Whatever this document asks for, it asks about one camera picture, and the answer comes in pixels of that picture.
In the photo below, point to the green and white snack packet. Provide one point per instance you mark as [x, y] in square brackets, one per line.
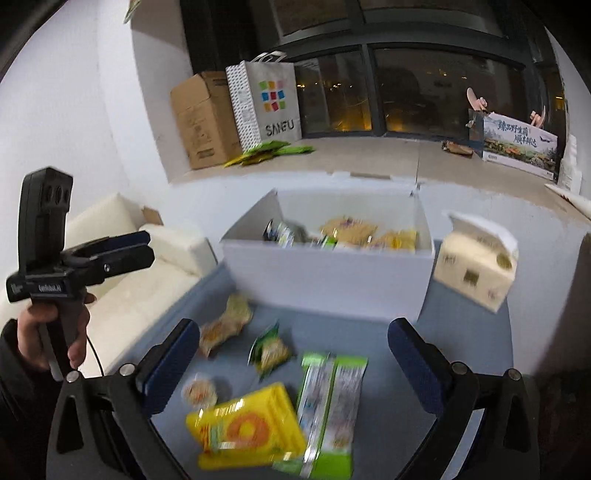
[330, 406]

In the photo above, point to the white plastic bottle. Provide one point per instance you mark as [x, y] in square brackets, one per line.
[570, 166]

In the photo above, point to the person's left forearm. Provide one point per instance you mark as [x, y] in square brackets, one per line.
[23, 406]

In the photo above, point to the wall poster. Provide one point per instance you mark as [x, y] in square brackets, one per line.
[133, 4]

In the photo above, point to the white cardboard box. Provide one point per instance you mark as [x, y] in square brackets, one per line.
[323, 281]

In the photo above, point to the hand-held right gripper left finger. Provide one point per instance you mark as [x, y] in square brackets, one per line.
[171, 367]

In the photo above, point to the yellow snack bag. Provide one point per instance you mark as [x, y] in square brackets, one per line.
[397, 240]

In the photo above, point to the white paper shopping bag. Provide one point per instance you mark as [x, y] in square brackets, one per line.
[272, 101]

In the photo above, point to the pile of green sachets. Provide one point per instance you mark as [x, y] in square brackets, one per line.
[263, 153]

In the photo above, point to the rolled white paper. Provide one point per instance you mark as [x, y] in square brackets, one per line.
[572, 196]

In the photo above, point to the beige tissue pack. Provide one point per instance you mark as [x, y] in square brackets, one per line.
[471, 272]

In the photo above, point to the yellow sunflower snack packet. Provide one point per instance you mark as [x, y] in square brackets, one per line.
[244, 429]

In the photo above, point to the small green snack packet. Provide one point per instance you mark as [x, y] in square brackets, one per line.
[270, 353]

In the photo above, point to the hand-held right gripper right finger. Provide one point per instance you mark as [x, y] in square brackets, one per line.
[415, 367]

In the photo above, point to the dark framed window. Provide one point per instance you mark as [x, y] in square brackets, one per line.
[369, 46]

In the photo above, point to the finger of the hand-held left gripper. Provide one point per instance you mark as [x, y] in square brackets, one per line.
[124, 261]
[124, 240]

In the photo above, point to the brown wrapper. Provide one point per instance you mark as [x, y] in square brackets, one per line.
[459, 148]

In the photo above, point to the pink plastic object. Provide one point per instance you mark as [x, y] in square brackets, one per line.
[475, 99]
[538, 119]

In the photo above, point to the white sofa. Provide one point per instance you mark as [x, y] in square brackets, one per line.
[138, 286]

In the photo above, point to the brown cardboard box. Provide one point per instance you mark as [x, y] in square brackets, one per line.
[203, 124]

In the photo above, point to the clear bag of brown snacks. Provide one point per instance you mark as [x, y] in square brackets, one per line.
[226, 323]

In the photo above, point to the small round jelly cup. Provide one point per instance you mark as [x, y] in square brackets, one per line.
[198, 392]

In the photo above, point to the printed landscape carton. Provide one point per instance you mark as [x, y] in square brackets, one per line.
[517, 143]

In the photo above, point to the clear bag of yellow chips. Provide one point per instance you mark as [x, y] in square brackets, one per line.
[348, 228]

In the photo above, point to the person's left hand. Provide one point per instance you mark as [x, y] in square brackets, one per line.
[30, 330]

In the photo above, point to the brown cardboard flap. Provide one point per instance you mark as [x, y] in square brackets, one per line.
[152, 216]

